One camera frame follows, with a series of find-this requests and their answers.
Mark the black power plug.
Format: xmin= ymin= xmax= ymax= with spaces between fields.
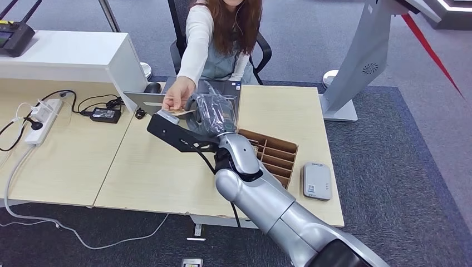
xmin=23 ymin=117 xmax=45 ymax=132

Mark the black adapter cable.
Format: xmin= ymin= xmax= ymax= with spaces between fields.
xmin=72 ymin=93 xmax=126 ymax=116

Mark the black office chair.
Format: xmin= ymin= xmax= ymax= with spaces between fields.
xmin=168 ymin=0 xmax=273 ymax=86

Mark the dark grey laptop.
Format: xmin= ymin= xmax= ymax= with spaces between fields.
xmin=123 ymin=76 xmax=243 ymax=117

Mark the yellow hotel print card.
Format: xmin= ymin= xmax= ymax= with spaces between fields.
xmin=164 ymin=107 xmax=196 ymax=117

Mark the dark grey speckled rug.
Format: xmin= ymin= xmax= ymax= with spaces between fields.
xmin=0 ymin=75 xmax=472 ymax=267

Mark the grey metal pole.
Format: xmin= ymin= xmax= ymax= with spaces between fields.
xmin=97 ymin=0 xmax=122 ymax=33

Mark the black plug cable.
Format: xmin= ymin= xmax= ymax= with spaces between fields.
xmin=0 ymin=117 xmax=35 ymax=153

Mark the person's right hand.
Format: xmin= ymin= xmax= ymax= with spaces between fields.
xmin=162 ymin=76 xmax=197 ymax=111

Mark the clear plastic cover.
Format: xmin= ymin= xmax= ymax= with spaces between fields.
xmin=191 ymin=82 xmax=239 ymax=136

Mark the black router with antennas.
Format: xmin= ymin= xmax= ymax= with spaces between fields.
xmin=0 ymin=0 xmax=43 ymax=58

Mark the black computer mouse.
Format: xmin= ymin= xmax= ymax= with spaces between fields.
xmin=144 ymin=81 xmax=163 ymax=95

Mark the person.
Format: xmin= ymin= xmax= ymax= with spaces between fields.
xmin=162 ymin=0 xmax=263 ymax=111

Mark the white round floor base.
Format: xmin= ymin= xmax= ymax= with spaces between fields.
xmin=322 ymin=69 xmax=340 ymax=90
xmin=139 ymin=62 xmax=154 ymax=80

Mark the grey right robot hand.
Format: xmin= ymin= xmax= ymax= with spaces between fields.
xmin=184 ymin=91 xmax=238 ymax=136

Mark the white plug adapter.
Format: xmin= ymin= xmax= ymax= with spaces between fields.
xmin=31 ymin=105 xmax=49 ymax=121

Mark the white power strip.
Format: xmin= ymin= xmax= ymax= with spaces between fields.
xmin=23 ymin=97 xmax=65 ymax=147

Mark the black power adapter brick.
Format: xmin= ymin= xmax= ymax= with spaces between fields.
xmin=89 ymin=107 xmax=123 ymax=125

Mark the wooden card slot box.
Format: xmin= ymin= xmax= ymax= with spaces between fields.
xmin=237 ymin=128 xmax=300 ymax=190

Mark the red barrier belt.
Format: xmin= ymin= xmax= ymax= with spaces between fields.
xmin=401 ymin=13 xmax=466 ymax=100

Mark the white power strip cable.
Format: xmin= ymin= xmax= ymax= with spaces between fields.
xmin=0 ymin=145 xmax=171 ymax=251

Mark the white card reader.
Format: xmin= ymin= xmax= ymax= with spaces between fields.
xmin=302 ymin=161 xmax=333 ymax=202

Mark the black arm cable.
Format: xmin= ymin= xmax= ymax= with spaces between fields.
xmin=190 ymin=141 xmax=243 ymax=229

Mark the white desk frame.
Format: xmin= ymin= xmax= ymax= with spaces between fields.
xmin=186 ymin=215 xmax=259 ymax=243

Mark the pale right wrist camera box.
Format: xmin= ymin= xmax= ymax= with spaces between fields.
xmin=156 ymin=110 xmax=181 ymax=125

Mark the white cabinet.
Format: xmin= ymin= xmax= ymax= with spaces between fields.
xmin=0 ymin=30 xmax=149 ymax=113

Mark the grey platform with light strip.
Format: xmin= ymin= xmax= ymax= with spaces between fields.
xmin=422 ymin=0 xmax=472 ymax=31

